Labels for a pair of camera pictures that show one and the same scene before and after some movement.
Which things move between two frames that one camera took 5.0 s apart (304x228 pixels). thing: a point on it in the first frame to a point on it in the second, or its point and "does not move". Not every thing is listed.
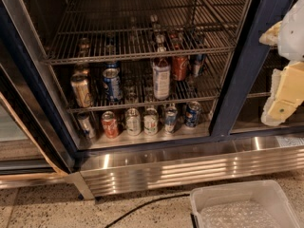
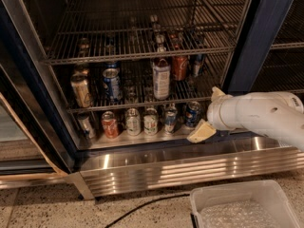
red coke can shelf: x=180 y=66 does not move
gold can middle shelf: x=82 y=90 does not move
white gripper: x=293 y=37 to x=216 y=114
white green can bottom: x=151 y=122 does not move
